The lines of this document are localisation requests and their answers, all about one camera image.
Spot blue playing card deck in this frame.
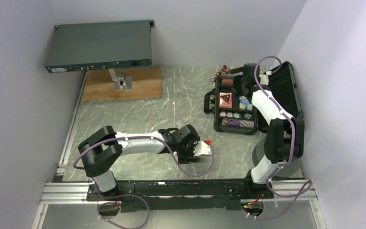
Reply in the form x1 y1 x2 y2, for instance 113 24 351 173
239 96 253 111

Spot brown wooden board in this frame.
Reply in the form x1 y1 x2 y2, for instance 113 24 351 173
82 67 162 102

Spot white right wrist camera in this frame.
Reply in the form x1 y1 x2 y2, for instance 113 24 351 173
259 71 272 85

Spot black poker set case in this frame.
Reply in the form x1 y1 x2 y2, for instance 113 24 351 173
203 62 304 135

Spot poker chips row in case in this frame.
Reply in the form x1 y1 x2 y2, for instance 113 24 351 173
221 118 254 129

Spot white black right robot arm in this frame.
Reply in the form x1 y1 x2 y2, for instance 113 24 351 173
227 62 305 198

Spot blue orange chip stack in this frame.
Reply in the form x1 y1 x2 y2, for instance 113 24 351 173
244 113 253 120

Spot dark green rack unit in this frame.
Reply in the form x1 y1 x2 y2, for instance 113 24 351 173
44 20 155 73

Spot black aluminium mounting rail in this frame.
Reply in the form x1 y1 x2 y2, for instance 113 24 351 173
40 179 306 212

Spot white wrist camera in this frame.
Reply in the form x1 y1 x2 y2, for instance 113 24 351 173
193 141 212 157
259 71 272 85

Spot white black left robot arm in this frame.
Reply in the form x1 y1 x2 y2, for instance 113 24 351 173
78 125 212 200

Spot silver metal stand bracket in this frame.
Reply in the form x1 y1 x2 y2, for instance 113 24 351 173
109 69 133 91

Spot red five chip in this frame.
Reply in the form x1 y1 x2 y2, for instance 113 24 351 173
219 111 227 117

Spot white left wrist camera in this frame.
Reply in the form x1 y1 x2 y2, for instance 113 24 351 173
193 141 212 157

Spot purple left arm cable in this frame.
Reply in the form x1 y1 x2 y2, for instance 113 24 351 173
73 137 215 229

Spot red playing card deck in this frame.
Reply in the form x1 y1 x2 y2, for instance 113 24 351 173
219 92 233 109

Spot green twenty chip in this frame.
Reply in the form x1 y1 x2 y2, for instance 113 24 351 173
233 113 242 118

